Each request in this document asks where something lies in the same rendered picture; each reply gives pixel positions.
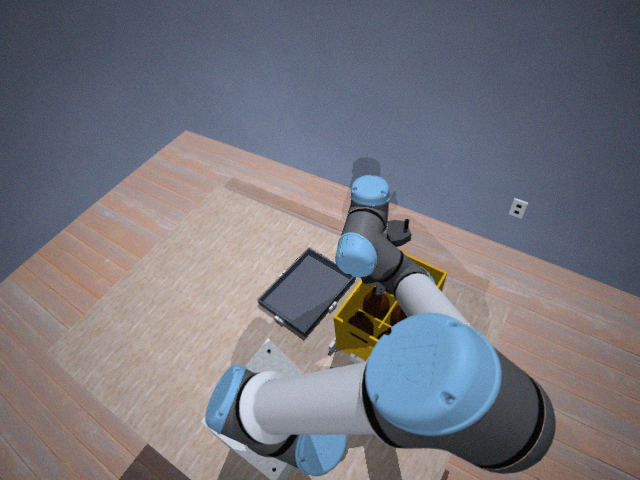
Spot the yellow plastic crate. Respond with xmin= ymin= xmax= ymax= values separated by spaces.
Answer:
xmin=333 ymin=252 xmax=447 ymax=361

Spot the brown bottle with green label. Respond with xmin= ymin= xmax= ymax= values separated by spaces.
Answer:
xmin=363 ymin=287 xmax=390 ymax=321

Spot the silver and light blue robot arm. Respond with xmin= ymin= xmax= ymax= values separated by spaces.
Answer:
xmin=205 ymin=175 xmax=556 ymax=476

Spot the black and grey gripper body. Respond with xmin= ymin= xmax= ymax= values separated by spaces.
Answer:
xmin=361 ymin=219 xmax=412 ymax=284

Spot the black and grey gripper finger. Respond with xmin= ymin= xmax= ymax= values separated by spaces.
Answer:
xmin=367 ymin=282 xmax=385 ymax=295

